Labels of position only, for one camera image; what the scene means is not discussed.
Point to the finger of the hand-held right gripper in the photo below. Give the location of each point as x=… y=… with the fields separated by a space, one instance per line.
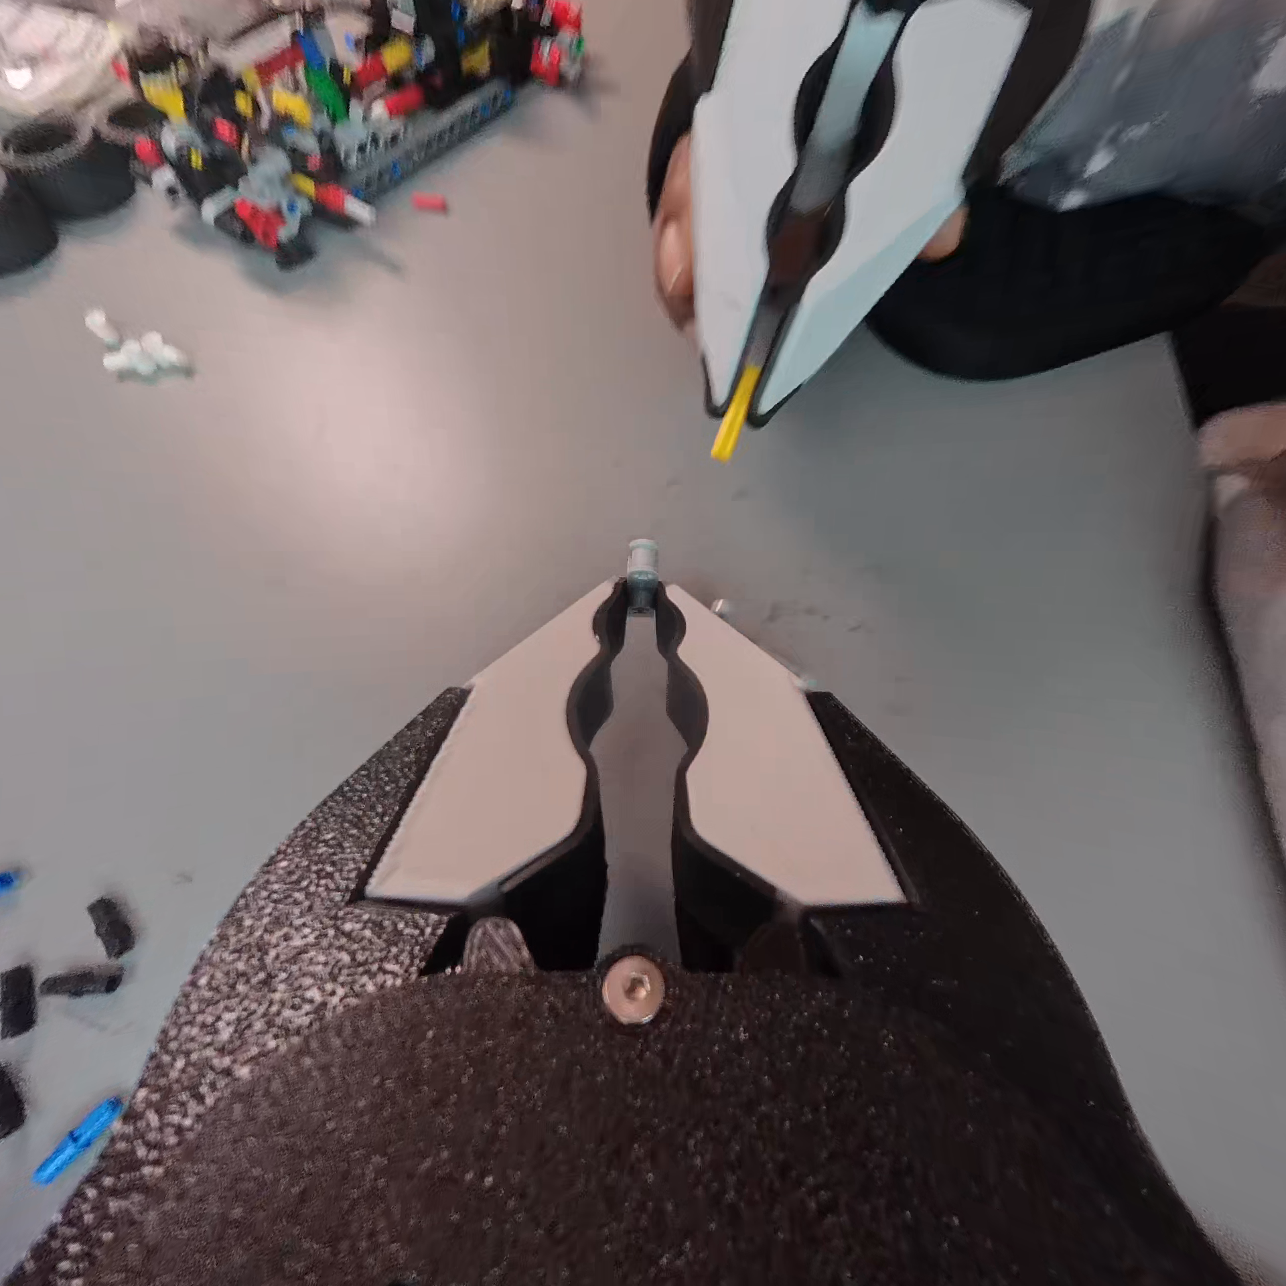
x=903 y=181
x=733 y=181

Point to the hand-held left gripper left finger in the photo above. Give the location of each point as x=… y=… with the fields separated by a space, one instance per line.
x=482 y=793

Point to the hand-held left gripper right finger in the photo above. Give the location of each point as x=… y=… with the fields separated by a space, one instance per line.
x=793 y=793

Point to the yellow toy axle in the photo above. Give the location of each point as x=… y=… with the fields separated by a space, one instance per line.
x=733 y=417

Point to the group of small brick pins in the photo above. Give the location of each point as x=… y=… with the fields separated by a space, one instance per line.
x=110 y=925

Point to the person's right forearm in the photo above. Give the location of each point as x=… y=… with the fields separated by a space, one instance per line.
x=1154 y=100

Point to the grey desk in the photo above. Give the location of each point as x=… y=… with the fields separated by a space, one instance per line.
x=401 y=503

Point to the person's right hand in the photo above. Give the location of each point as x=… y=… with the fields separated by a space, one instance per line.
x=675 y=251

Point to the small red brick pin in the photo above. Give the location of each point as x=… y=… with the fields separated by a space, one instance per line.
x=430 y=202

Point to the brick-built toy car chassis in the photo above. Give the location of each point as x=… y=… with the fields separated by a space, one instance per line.
x=330 y=121

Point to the long white connector piece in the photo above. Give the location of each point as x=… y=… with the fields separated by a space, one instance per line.
x=145 y=357

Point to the small white connector piece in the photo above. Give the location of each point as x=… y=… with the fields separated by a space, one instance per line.
x=99 y=327

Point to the sticker sheet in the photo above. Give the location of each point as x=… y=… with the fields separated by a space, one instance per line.
x=50 y=60

